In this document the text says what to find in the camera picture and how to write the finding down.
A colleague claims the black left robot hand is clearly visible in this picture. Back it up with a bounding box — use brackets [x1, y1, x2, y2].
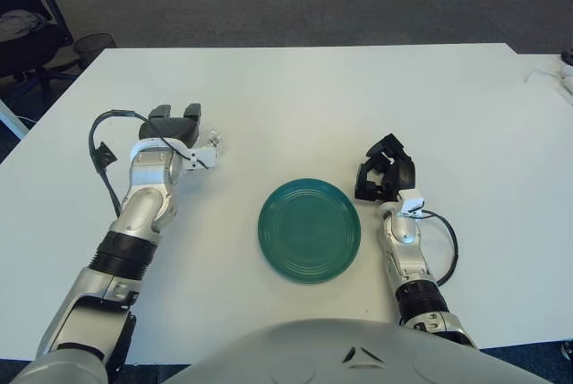
[137, 103, 203, 148]

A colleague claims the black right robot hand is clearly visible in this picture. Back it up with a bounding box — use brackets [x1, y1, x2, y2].
[354, 132, 417, 202]

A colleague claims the green round plate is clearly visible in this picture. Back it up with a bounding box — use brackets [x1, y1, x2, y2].
[257, 176, 362, 286]

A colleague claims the black mesh waste bin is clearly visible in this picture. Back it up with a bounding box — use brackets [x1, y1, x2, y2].
[73, 32, 118, 67]

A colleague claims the white table leg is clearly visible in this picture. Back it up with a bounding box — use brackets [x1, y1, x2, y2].
[0, 99, 29, 140]

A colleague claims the black office chair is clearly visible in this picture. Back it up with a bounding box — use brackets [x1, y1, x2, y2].
[0, 0, 75, 110]

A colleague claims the grey robot torso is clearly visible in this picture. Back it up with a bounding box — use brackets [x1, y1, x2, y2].
[8, 319, 573, 384]

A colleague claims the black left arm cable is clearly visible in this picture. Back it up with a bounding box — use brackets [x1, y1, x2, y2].
[88, 109, 149, 219]

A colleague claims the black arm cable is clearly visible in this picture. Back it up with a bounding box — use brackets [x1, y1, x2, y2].
[420, 209, 460, 287]
[88, 109, 149, 219]

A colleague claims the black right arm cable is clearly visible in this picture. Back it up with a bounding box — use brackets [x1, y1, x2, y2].
[420, 209, 460, 287]

